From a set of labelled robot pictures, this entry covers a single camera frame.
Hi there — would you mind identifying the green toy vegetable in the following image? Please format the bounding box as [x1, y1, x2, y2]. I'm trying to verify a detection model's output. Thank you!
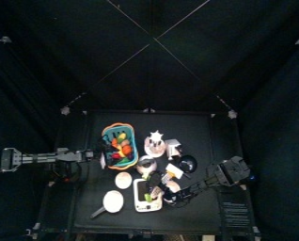
[116, 157, 132, 166]

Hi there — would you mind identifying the round orange toy fruit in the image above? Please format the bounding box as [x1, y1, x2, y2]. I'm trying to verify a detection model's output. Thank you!
[122, 145, 135, 156]

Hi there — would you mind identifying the white flat card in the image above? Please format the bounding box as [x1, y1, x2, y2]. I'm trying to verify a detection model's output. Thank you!
[164, 163, 185, 180]

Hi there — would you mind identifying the small white plate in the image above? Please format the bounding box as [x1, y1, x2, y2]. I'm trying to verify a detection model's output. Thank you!
[115, 171, 134, 190]

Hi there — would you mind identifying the teal basket with orange rim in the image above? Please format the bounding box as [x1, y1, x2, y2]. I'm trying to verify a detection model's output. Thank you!
[100, 122, 140, 171]

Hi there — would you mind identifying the white toy tray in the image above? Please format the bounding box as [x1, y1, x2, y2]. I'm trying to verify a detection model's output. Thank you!
[132, 178, 164, 214]

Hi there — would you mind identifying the black toy bowl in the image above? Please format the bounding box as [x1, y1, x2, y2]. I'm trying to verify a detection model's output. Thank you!
[176, 154, 199, 174]

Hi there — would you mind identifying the white cup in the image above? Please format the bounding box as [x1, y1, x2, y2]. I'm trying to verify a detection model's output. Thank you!
[136, 154, 159, 175]

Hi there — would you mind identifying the white toy frying pan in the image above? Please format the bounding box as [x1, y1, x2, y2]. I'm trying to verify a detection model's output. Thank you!
[90, 189, 126, 219]

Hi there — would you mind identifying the white toy toaster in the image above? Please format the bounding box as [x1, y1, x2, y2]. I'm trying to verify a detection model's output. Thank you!
[164, 138, 183, 159]

